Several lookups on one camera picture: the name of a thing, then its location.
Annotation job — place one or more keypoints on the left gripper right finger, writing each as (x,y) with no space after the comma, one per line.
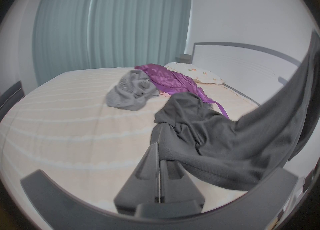
(181,189)

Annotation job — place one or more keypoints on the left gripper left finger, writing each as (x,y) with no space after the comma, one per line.
(135,191)

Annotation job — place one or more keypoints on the black T-shirt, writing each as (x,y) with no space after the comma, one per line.
(225,143)

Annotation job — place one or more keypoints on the bed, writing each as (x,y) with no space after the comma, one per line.
(75,123)

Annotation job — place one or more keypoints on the pink garment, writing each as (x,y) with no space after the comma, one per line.
(165,94)

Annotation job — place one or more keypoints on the grey garment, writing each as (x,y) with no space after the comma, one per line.
(127,91)

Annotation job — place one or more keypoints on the purple garment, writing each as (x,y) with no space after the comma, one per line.
(170,78)

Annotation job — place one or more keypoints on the white printed pillow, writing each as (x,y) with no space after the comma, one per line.
(197,73)

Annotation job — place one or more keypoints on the grey bedside table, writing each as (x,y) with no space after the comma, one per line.
(183,58)

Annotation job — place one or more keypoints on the black chest of drawers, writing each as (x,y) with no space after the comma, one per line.
(10,96)

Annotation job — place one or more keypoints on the blue-green curtain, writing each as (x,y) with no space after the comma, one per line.
(62,23)
(140,18)

